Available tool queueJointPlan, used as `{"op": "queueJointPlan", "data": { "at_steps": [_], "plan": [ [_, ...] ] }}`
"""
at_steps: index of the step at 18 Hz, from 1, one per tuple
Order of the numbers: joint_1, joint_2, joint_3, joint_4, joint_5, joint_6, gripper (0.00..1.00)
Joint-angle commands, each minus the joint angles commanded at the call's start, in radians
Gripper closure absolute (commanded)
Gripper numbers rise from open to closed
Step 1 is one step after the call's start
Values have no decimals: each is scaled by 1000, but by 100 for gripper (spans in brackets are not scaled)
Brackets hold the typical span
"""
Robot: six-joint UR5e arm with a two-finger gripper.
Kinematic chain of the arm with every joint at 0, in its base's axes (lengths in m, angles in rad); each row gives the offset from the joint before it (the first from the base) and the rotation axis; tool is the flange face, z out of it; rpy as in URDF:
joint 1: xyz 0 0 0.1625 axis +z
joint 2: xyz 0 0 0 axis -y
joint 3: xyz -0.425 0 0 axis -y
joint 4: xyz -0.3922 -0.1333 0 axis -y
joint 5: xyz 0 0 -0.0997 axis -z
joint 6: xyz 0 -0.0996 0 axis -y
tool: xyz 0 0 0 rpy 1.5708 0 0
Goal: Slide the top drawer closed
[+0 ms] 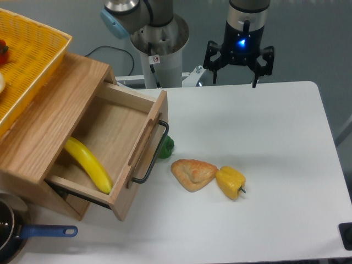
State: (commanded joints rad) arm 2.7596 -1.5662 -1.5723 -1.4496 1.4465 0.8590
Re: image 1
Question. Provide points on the yellow banana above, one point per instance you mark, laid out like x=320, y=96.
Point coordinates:
x=90, y=164

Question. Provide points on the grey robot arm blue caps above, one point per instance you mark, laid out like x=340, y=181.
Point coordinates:
x=123, y=18

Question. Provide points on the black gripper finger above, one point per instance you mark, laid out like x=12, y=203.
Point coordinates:
x=267, y=54
x=213, y=60

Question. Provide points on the wooden top drawer black handle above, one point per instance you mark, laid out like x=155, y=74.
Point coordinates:
x=125, y=130

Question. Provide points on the white round item in basket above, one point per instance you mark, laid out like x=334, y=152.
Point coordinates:
x=2, y=82

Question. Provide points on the wooden drawer cabinet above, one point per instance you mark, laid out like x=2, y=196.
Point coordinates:
x=30, y=148

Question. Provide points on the white metal base bracket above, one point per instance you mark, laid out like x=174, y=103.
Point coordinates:
x=189, y=79

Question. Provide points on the green bell pepper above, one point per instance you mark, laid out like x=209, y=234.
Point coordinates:
x=167, y=148

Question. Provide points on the yellow plastic mesh basket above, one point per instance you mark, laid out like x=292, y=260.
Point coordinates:
x=35, y=52

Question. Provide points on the black pan blue handle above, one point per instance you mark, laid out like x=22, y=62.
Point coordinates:
x=16, y=227

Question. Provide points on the golden triangular pastry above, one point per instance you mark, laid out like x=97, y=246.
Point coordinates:
x=193, y=174

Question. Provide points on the yellow bell pepper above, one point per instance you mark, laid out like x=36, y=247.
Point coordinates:
x=231, y=182

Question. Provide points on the red tomato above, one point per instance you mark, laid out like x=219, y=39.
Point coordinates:
x=4, y=53

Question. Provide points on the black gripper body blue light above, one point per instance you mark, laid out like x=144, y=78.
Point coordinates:
x=241, y=47

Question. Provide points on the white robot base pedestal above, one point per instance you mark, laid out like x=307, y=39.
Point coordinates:
x=161, y=52

